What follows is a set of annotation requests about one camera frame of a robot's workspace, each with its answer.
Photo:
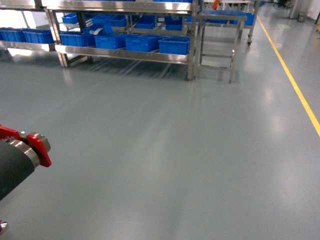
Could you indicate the steel flow rack shelf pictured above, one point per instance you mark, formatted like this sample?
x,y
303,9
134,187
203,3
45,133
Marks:
x,y
68,54

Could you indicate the blue bin right front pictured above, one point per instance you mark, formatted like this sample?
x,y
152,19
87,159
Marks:
x,y
178,45

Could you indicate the blue bin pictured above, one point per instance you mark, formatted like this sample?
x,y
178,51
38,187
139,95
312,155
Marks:
x,y
142,43
178,45

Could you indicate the blue bin left front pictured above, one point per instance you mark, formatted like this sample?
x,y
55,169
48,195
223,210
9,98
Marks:
x,y
142,43

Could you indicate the small steel table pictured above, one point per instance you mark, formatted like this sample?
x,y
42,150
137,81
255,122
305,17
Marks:
x,y
218,38

